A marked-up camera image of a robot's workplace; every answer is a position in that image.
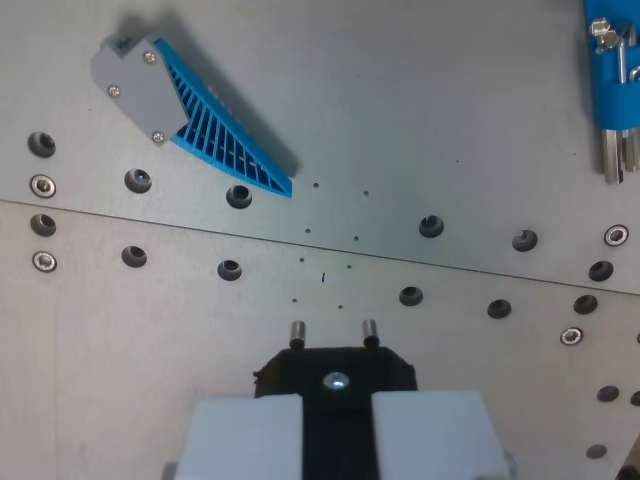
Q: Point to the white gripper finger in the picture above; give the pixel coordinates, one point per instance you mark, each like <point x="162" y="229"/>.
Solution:
<point x="430" y="435"/>
<point x="245" y="440"/>

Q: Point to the black two-pin plug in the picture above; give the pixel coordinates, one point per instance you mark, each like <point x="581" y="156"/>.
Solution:
<point x="335" y="365"/>

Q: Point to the silver socket head screw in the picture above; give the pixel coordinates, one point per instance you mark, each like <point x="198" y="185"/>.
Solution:
<point x="616" y="235"/>
<point x="44" y="261"/>
<point x="43" y="186"/>
<point x="571" y="336"/>

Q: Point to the large silver hex key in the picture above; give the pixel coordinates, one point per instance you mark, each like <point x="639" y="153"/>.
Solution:
<point x="613" y="157"/>

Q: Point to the grey and blue ribbed fixture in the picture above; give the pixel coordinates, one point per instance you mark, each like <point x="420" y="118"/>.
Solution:
<point x="145" y="95"/>

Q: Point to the blue hex key holder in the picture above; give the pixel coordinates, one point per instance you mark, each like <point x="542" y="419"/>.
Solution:
<point x="615" y="107"/>

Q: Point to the small bent silver hex key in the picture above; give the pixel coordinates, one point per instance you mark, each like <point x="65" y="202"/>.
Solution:
<point x="621" y="60"/>

